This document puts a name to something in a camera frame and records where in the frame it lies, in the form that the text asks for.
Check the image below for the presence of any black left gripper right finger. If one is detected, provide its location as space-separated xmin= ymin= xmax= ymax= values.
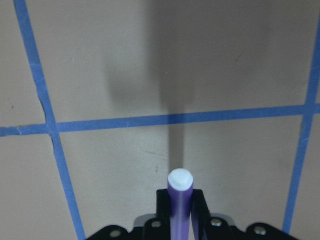
xmin=191 ymin=189 xmax=210 ymax=240

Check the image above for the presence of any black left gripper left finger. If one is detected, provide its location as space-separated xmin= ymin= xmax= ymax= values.
xmin=156 ymin=189 xmax=171 ymax=240

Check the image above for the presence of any purple highlighter pen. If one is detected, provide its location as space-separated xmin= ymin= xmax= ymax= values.
xmin=167 ymin=168 xmax=194 ymax=240

